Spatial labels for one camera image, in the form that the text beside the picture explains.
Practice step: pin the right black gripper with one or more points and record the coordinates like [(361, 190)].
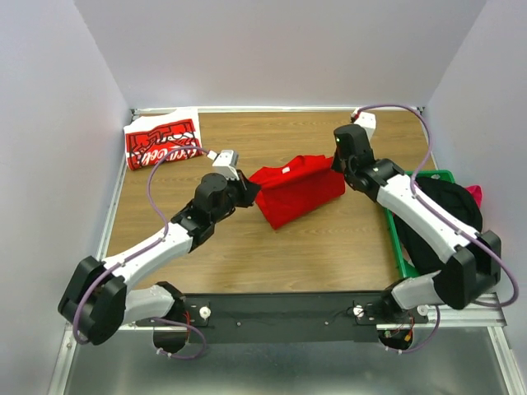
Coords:
[(335, 162)]

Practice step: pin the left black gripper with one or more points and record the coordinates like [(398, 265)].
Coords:
[(247, 189)]

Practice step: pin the plain red t shirt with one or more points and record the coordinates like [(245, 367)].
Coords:
[(297, 188)]

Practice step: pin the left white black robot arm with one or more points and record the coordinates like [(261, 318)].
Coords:
[(100, 295)]

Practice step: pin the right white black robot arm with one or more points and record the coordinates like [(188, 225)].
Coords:
[(469, 258)]

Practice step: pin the folded red white printed shirt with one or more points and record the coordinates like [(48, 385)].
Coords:
[(149, 138)]

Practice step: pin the green plastic bin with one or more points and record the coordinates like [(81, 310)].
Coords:
[(403, 261)]

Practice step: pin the pink shirt in bin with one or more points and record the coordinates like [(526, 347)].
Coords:
[(476, 192)]

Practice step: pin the black shirt in bin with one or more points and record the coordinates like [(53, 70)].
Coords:
[(456, 200)]

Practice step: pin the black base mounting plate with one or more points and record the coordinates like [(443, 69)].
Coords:
[(288, 317)]

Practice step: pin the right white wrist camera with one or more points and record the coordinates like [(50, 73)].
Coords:
[(365, 120)]

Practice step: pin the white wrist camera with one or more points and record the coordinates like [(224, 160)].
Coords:
[(365, 120), (224, 163)]

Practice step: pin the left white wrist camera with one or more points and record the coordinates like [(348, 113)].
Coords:
[(224, 163)]

